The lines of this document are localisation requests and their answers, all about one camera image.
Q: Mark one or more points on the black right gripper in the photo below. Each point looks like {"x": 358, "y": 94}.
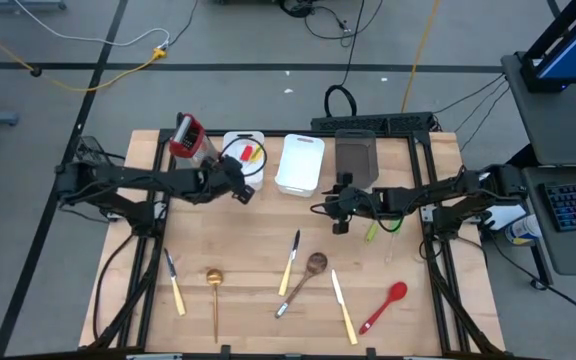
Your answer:
{"x": 355, "y": 202}

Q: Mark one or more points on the gold metal spoon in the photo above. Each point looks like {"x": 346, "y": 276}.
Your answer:
{"x": 214, "y": 277}

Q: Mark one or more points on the white bottle blue yellow label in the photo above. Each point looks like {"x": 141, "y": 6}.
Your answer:
{"x": 523, "y": 230}

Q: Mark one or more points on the brown wooden spoon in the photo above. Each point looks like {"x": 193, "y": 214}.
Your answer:
{"x": 316, "y": 263}

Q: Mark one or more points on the white plastic bin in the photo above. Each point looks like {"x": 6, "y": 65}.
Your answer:
{"x": 229, "y": 142}
{"x": 300, "y": 165}

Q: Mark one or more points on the white paper sheet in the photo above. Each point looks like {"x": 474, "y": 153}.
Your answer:
{"x": 505, "y": 215}

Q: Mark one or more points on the lime green silicone spoon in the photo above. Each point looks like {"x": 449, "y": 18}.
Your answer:
{"x": 371, "y": 233}

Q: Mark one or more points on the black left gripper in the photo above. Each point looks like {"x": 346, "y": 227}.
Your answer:
{"x": 223, "y": 180}

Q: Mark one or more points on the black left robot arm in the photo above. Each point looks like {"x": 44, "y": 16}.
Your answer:
{"x": 133, "y": 177}

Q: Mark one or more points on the red silicone spoon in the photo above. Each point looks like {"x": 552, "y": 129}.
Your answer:
{"x": 397, "y": 291}

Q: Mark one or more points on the black round floor puck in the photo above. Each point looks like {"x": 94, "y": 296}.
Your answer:
{"x": 35, "y": 72}

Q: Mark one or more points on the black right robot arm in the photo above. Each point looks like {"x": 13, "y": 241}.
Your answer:
{"x": 443, "y": 192}

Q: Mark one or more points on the black perforated metal box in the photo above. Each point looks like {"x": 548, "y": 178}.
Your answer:
{"x": 368, "y": 122}

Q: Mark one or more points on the grey plastic bin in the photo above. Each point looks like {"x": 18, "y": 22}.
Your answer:
{"x": 356, "y": 155}

